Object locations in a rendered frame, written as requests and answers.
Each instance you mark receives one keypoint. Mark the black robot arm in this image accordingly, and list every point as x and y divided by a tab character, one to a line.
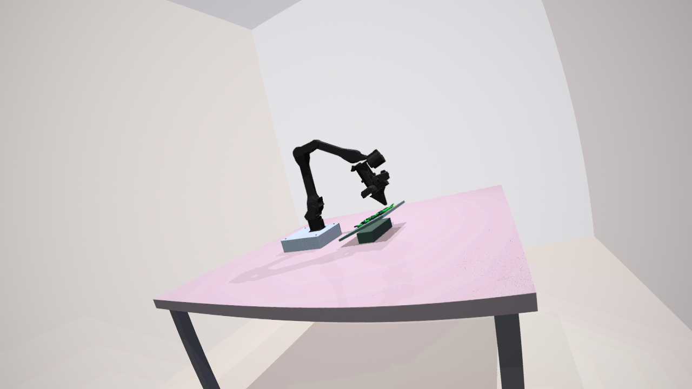
315	203

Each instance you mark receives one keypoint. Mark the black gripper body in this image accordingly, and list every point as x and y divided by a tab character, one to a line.
371	187

